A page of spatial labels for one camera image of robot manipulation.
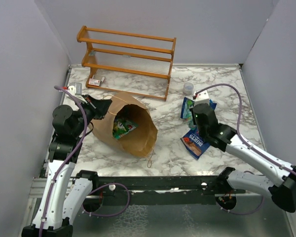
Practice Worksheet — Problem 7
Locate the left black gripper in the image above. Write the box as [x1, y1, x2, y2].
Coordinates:
[73, 94, 112, 137]

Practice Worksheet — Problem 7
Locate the brown paper bag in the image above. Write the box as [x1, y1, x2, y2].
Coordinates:
[92, 92, 158, 158]

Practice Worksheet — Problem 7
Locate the blue salt vinegar chips bag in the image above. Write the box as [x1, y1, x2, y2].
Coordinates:
[179, 96, 218, 130]

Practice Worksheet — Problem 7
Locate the blue sweet chilli chips bag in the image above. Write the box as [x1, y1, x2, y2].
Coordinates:
[181, 129, 210, 160]

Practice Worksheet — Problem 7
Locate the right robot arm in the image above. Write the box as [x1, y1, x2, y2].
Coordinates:
[189, 103, 296, 213]

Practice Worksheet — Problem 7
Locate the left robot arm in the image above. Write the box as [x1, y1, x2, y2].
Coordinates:
[21, 95, 112, 237]

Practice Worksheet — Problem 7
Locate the small red white box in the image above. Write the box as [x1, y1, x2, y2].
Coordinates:
[88, 75, 106, 86]

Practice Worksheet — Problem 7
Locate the green snack packet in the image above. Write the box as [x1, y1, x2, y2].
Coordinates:
[112, 117, 138, 140]

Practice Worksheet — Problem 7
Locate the wooden shelf rack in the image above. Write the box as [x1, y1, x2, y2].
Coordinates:
[76, 26, 177, 101]

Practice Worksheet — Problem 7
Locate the small clear plastic cup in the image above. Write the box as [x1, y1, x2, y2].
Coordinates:
[183, 82, 194, 95]

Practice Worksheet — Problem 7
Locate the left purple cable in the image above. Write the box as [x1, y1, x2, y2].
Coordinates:
[38, 85, 88, 237]

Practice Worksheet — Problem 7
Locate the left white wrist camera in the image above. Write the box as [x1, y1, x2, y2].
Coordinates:
[63, 82, 82, 96]

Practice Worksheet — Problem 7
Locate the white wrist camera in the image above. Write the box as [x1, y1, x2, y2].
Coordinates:
[193, 90, 210, 106]
[63, 82, 82, 96]

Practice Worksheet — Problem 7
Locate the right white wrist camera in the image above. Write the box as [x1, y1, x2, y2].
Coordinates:
[193, 90, 210, 106]

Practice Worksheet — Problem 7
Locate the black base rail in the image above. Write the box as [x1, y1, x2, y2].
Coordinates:
[77, 170, 244, 213]

